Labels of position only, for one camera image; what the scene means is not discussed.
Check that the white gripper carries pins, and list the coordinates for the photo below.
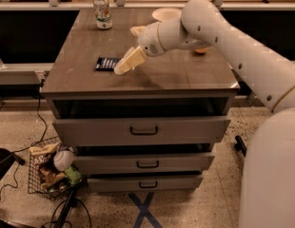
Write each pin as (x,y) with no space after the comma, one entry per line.
(148,39)

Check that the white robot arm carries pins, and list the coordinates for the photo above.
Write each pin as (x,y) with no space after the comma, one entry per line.
(268,184)

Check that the white ceramic bowl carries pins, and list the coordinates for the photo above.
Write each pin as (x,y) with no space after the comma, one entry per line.
(163,14)

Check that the orange fruit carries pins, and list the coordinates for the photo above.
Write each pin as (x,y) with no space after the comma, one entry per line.
(202,50)

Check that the grey drawer cabinet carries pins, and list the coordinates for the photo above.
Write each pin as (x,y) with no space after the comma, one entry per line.
(177,84)

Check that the top grey drawer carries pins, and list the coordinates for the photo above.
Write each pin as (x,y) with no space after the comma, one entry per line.
(141,131)

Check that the grey drawer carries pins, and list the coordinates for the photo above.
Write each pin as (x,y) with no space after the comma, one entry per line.
(152,183)
(154,163)
(141,131)

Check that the middle grey drawer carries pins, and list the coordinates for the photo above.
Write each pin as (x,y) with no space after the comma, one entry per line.
(154,163)

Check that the white baseball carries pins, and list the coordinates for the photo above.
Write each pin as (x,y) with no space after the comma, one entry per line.
(63,160)

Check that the tan snack bag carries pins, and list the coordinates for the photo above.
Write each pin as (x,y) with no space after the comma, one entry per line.
(41,155)

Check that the green snack package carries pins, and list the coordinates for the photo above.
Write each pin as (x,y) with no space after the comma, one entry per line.
(73,175)

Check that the bottom grey drawer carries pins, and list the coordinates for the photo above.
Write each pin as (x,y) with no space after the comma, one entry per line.
(152,183)

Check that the black wheeled stand base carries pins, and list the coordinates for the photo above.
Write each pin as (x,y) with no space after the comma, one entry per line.
(239,145)

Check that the blue tape cross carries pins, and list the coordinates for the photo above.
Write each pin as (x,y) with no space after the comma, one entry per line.
(144,212)

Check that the black tripod leg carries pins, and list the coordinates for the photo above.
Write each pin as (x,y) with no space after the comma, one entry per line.
(60,214)

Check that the black wire basket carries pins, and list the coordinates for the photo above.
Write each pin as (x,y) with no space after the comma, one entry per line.
(45,180)

